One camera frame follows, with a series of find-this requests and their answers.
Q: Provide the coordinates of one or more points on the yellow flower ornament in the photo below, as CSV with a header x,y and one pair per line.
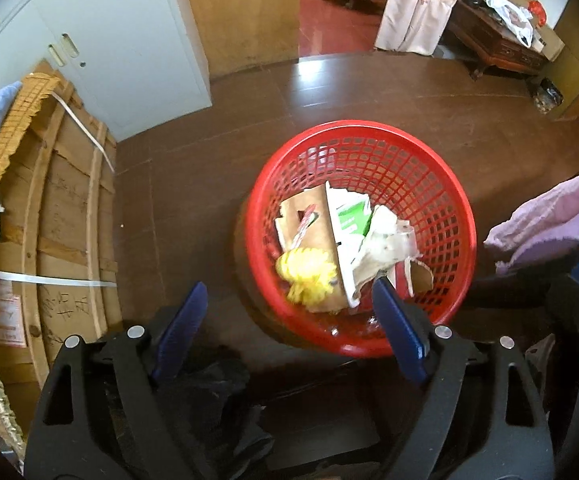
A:
x,y
304,270

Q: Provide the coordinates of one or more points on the pink floral tablecloth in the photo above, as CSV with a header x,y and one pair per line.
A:
x,y
549,215

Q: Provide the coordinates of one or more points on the white plastic bag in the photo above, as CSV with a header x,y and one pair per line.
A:
x,y
512,15

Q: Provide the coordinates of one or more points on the woven bamboo mat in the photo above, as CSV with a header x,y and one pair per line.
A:
x,y
19,125

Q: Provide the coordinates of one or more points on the red plastic mesh basket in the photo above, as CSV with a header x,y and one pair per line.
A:
x,y
419,175

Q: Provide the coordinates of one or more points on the black cloth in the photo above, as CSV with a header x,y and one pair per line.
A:
x,y
219,390

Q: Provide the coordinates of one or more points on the wooden side table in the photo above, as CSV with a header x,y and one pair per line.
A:
x,y
499,50

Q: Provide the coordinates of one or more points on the brown cardboard piece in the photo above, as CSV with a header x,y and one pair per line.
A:
x,y
319,240

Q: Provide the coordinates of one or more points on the floral curtain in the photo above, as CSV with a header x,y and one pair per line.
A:
x,y
419,5

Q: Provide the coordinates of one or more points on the beige paper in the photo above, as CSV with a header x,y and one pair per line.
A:
x,y
389,245

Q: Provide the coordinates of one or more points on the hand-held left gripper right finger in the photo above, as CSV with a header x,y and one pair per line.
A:
x,y
402,330

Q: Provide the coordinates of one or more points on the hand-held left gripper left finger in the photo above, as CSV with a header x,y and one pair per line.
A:
x,y
179,330

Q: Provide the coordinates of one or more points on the red bag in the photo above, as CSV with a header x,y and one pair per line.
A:
x,y
537,12

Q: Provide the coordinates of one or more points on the white cabinet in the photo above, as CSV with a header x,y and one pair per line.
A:
x,y
119,35

